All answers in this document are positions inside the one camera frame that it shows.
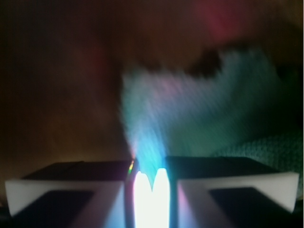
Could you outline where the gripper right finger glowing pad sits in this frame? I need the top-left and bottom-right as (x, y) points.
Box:
(164, 157), (299, 228)

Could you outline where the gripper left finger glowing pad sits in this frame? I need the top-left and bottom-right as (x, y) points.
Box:
(5, 160), (138, 228)

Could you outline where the blue-green cloth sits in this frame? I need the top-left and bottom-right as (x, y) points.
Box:
(122, 48), (302, 174)

